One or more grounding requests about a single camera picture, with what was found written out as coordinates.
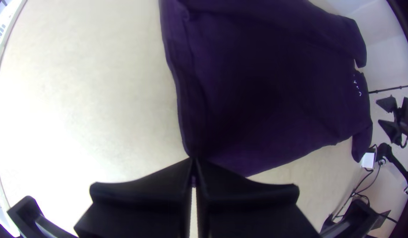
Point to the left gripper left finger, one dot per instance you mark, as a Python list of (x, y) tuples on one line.
[(144, 208)]

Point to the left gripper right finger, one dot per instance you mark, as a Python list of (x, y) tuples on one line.
[(250, 211)]

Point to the black t-shirt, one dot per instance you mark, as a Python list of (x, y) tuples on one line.
[(263, 86)]

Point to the white laundry basket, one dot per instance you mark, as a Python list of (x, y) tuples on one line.
[(4, 23)]

